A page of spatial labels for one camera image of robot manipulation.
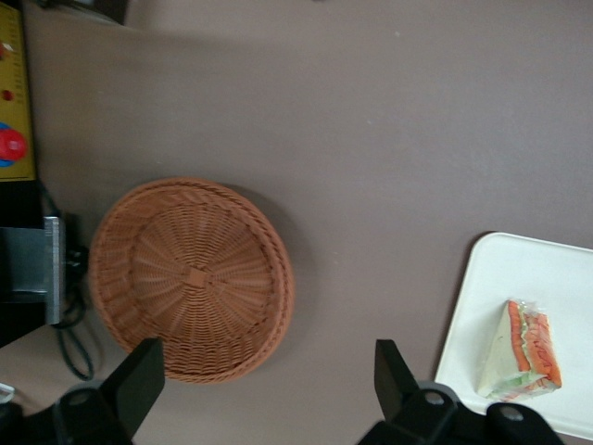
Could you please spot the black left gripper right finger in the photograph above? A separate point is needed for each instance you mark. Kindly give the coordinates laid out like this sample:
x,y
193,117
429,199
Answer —
x,y
403,394

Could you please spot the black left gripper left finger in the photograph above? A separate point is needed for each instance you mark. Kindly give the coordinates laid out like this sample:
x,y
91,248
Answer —
x,y
134,394

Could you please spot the triangle sandwich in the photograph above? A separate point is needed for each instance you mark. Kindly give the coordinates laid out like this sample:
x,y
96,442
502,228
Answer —
x,y
505,357

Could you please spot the round brown wicker basket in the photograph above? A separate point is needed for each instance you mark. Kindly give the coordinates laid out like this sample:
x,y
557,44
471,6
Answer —
x,y
199,278

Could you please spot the cream plastic tray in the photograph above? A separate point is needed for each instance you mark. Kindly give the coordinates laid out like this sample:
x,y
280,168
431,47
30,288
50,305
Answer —
x,y
491,278

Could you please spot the red emergency stop button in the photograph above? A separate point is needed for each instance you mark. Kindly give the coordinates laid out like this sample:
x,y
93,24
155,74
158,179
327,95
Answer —
x,y
13,144

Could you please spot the small red indicator light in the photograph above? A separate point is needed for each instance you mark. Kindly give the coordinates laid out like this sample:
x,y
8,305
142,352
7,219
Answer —
x,y
7,95

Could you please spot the yellow control panel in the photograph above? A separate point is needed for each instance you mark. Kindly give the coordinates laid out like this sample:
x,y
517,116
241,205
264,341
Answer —
x,y
16,69

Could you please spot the grey metal bracket plate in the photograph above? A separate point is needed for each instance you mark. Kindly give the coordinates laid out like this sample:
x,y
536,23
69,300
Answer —
x,y
52,269

